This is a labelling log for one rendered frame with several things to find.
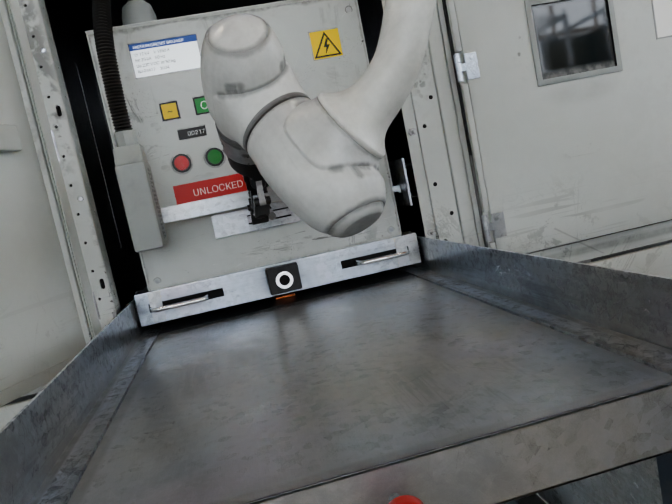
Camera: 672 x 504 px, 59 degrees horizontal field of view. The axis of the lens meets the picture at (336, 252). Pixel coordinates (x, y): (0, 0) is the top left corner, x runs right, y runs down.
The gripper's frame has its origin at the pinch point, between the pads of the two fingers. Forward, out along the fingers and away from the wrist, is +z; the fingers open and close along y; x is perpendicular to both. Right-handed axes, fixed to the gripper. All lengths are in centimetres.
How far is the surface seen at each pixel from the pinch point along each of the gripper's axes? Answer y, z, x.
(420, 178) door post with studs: -1.3, 2.8, 31.1
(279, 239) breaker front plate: 1.8, 9.4, 3.0
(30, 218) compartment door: -4.7, -4.0, -36.3
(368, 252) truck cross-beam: 7.6, 11.1, 19.1
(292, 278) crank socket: 10.0, 9.8, 3.6
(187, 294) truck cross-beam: 7.8, 11.7, -15.6
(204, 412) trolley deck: 37.8, -28.5, -12.2
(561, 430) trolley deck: 50, -47, 15
